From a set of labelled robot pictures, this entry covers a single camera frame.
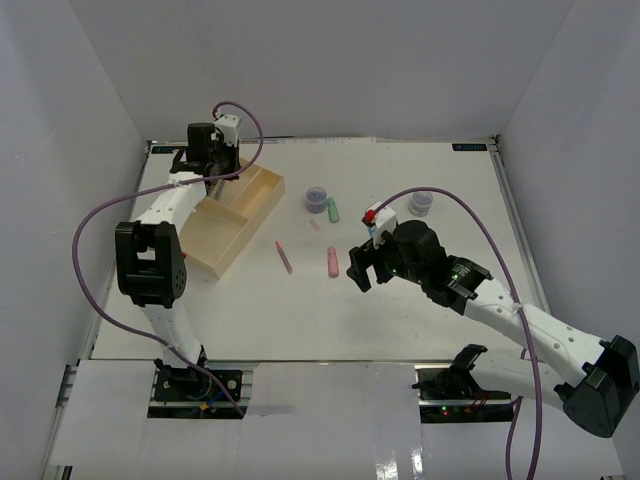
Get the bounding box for right black corner label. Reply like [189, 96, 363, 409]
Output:
[452, 143, 487, 152]

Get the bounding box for green correction tape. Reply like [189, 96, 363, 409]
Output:
[326, 197, 340, 223]

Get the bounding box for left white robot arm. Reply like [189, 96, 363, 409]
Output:
[115, 115, 241, 368]

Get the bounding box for left black corner label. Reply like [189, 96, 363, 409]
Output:
[150, 145, 184, 155]

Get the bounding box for orange highlighter pen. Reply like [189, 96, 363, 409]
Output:
[214, 181, 226, 200]

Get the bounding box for left paperclip jar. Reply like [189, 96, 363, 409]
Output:
[305, 186, 328, 214]

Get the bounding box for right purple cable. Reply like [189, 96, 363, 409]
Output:
[372, 187, 544, 480]

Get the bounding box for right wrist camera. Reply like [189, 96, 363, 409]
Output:
[362, 201, 398, 249]

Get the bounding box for pink correction tape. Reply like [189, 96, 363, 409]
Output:
[327, 247, 340, 278]

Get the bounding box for paperclip jar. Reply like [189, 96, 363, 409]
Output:
[305, 186, 328, 214]
[408, 191, 433, 217]

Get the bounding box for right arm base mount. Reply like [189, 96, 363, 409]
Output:
[412, 344, 515, 425]

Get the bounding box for pink highlighter pen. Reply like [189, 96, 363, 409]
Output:
[275, 241, 293, 275]

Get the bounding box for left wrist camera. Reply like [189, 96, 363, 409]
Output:
[214, 114, 242, 148]

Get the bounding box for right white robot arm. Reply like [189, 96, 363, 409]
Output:
[347, 220, 639, 438]

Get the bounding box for right paperclip jar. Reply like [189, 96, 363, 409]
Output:
[408, 191, 433, 217]

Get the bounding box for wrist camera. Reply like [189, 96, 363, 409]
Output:
[214, 114, 242, 148]
[362, 201, 398, 249]

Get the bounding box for beige compartment box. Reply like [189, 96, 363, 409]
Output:
[179, 165, 285, 278]

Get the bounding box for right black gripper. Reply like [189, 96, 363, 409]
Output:
[347, 227, 426, 294]

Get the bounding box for black corner label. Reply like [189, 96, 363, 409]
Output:
[150, 145, 184, 155]
[452, 143, 487, 152]

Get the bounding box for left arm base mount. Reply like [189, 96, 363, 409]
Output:
[147, 359, 247, 420]

